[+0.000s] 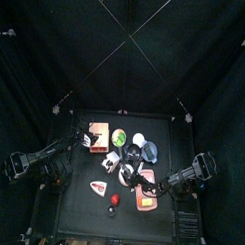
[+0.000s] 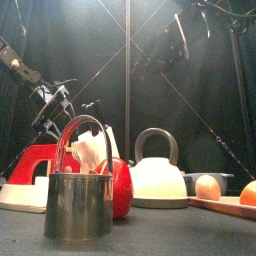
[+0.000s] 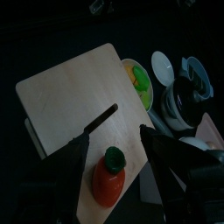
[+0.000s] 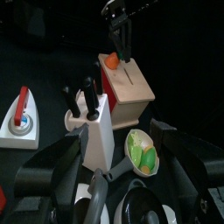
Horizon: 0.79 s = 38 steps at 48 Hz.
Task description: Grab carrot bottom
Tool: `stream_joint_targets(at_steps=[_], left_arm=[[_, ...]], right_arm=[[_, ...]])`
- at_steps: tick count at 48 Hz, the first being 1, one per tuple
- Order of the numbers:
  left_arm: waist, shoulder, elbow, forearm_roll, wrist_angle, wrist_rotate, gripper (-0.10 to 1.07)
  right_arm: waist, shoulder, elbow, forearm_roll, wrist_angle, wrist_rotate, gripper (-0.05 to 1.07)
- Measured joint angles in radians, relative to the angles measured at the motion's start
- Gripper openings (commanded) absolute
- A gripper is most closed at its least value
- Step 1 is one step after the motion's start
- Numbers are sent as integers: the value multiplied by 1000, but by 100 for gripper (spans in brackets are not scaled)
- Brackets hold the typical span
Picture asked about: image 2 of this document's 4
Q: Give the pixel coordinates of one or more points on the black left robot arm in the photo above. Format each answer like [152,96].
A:
[20,66]

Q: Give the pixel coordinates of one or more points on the tan toy egg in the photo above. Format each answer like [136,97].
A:
[207,188]

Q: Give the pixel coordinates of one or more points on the red toy iron white base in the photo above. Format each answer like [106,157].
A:
[26,170]

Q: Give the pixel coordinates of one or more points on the vertical metal frame pole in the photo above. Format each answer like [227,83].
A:
[127,100]

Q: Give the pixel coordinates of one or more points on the wooden cutting board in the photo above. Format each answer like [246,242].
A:
[230,206]

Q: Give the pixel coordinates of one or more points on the orange toy fruit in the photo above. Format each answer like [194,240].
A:
[249,194]

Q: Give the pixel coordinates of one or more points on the red toy apple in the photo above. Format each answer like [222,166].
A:
[121,188]

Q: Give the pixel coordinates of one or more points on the slanted metal frame pole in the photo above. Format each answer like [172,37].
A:
[240,100]

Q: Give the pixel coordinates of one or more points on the white paper carton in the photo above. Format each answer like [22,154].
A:
[95,150]

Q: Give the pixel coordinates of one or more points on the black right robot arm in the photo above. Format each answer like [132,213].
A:
[195,23]

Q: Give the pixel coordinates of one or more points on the grey toy pan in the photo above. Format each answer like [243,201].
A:
[220,181]

